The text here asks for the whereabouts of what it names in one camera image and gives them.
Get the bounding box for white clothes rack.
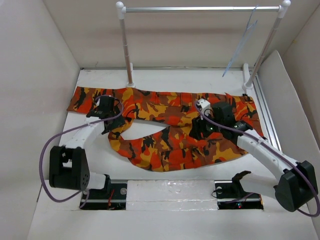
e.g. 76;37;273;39
115;0;291;92

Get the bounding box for aluminium side rail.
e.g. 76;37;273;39
252;75;282;151

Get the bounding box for orange camouflage trousers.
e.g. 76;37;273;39
67;87;263;172

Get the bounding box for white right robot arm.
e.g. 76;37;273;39
192;98;320;212

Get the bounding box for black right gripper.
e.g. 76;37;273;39
188;109;224;141

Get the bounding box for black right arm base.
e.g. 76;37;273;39
211;180;264;210

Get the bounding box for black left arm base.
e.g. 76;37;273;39
79;181;128;211

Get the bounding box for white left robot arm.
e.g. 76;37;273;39
49;95;125;199

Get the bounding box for blue wire hanger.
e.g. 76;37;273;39
222;5;259;77

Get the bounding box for white foam board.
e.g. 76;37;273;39
257;49;320;181

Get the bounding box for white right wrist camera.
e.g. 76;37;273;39
196;98;211;117

